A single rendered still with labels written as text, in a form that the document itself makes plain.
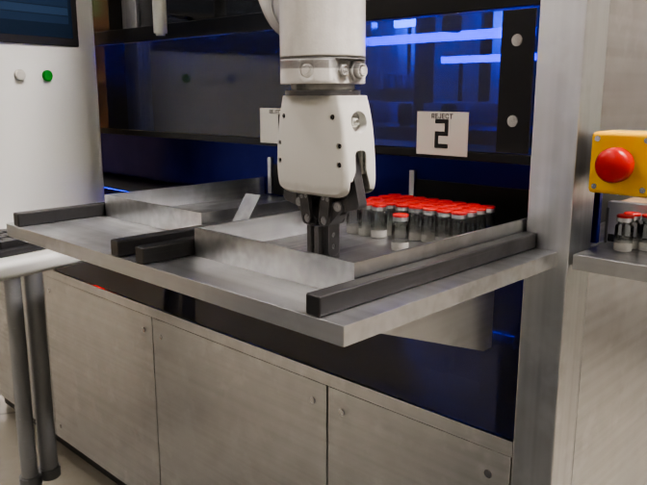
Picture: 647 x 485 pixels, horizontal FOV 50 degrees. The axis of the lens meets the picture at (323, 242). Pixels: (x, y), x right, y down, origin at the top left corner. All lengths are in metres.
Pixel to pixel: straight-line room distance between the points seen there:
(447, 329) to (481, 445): 0.23
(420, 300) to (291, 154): 0.19
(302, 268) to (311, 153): 0.12
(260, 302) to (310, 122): 0.18
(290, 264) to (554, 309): 0.37
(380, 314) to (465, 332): 0.31
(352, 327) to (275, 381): 0.74
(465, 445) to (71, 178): 0.97
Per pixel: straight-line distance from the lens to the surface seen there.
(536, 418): 1.01
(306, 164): 0.70
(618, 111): 1.01
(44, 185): 1.55
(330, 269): 0.70
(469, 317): 0.94
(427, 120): 1.01
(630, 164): 0.85
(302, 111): 0.69
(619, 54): 1.00
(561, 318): 0.95
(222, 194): 1.32
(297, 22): 0.68
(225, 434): 1.52
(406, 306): 0.67
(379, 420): 1.18
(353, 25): 0.68
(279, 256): 0.75
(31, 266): 1.27
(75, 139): 1.58
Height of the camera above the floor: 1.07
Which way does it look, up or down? 12 degrees down
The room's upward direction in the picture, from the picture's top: straight up
